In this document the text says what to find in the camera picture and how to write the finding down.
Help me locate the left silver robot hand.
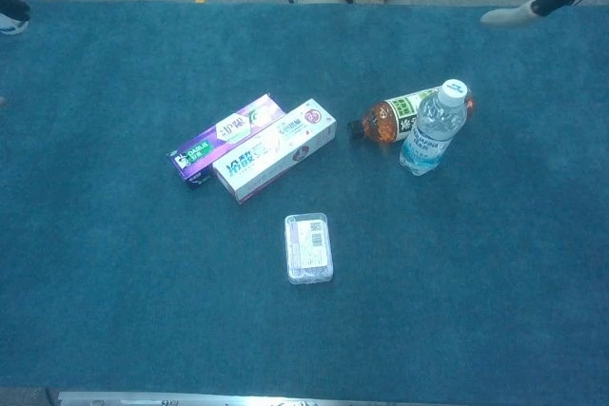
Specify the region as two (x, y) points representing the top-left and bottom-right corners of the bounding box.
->
(0, 0), (31, 23)

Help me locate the clear water bottle blue label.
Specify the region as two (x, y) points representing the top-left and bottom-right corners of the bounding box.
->
(398, 78), (470, 177)

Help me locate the amber tea bottle green label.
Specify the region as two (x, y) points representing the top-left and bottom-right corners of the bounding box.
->
(346, 86), (477, 145)

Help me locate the purple toothpaste box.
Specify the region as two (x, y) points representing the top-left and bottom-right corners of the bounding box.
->
(167, 93), (286, 191)

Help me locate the white toothpaste box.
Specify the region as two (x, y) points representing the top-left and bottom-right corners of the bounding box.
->
(211, 98), (338, 205)

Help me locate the clear plastic box barcode label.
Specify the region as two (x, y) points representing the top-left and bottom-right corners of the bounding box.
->
(284, 211), (334, 286)

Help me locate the white cup blue band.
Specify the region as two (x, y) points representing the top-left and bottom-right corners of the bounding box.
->
(0, 0), (28, 36)

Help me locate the teal felt table cloth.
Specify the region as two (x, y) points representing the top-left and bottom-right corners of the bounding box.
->
(0, 0), (609, 391)

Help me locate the aluminium frame rail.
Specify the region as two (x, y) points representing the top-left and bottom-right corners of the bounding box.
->
(56, 390), (344, 406)

